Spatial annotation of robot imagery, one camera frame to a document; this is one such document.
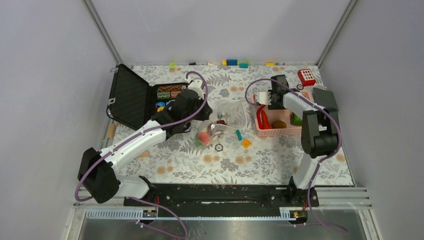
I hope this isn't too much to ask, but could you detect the red chili toy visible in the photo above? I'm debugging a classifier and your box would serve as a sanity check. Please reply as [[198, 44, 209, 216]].
[[256, 104, 265, 130]]

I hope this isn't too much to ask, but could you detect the dark red eggplant toy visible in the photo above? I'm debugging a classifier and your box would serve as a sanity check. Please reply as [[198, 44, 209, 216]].
[[216, 119, 227, 126]]

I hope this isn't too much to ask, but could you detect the clear zip top bag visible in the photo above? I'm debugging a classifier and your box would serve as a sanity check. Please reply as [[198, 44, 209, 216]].
[[194, 99, 247, 148]]

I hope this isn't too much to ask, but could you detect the peach toy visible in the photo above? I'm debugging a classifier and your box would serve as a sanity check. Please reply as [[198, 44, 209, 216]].
[[195, 132, 212, 147]]

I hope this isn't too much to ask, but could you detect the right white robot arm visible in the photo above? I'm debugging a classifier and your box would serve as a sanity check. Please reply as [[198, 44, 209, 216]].
[[270, 75, 341, 206]]

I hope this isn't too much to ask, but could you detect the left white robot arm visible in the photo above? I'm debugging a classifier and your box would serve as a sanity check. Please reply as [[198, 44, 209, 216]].
[[74, 87, 212, 206]]

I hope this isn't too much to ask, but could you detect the pink plastic basket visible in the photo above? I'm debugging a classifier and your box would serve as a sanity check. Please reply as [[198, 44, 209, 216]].
[[254, 105, 302, 137]]

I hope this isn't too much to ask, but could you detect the red grid block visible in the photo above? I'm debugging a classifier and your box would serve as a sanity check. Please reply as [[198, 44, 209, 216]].
[[297, 68, 317, 87]]

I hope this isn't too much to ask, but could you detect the brown kiwi toy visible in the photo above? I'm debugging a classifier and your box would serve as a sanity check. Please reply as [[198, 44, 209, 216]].
[[271, 120, 287, 129]]

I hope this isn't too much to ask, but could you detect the orange carrot toy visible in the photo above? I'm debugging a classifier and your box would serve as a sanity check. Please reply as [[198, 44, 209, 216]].
[[260, 110, 272, 130]]

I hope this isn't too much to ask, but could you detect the dark grey baseplate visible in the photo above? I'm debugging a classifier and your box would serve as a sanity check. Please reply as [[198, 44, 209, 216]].
[[312, 87, 339, 110]]

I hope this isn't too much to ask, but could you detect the teal small brick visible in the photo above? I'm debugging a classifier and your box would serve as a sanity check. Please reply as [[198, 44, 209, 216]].
[[235, 129, 243, 141]]

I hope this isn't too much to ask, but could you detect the orange square brick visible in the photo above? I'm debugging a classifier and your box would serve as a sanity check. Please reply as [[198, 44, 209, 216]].
[[241, 139, 252, 149]]

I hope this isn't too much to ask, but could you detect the black open case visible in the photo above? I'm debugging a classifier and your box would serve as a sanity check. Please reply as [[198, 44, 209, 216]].
[[106, 64, 188, 130]]

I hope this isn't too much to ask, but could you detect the wooden block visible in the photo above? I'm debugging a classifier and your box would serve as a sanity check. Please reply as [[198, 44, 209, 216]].
[[106, 123, 117, 139]]

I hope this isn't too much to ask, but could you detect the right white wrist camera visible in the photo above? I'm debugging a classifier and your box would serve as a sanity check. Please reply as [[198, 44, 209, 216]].
[[254, 91, 272, 106]]

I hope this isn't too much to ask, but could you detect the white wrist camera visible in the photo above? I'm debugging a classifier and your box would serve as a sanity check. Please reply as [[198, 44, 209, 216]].
[[186, 78, 205, 99], [254, 91, 272, 106]]

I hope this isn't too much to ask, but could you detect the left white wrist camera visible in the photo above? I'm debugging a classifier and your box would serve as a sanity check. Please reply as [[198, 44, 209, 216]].
[[186, 78, 205, 99]]

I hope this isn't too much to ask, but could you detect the green teal brick at wall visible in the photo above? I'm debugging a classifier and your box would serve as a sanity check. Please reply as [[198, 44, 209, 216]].
[[237, 61, 250, 69]]

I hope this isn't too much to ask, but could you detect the black ring washer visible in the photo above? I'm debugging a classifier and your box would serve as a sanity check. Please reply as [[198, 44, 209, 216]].
[[215, 143, 224, 152]]

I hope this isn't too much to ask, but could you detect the blue brick at wall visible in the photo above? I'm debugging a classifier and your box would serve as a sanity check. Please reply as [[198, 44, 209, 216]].
[[225, 59, 238, 66]]

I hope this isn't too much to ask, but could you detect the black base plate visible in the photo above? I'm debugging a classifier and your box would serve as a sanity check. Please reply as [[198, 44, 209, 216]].
[[142, 183, 320, 218]]

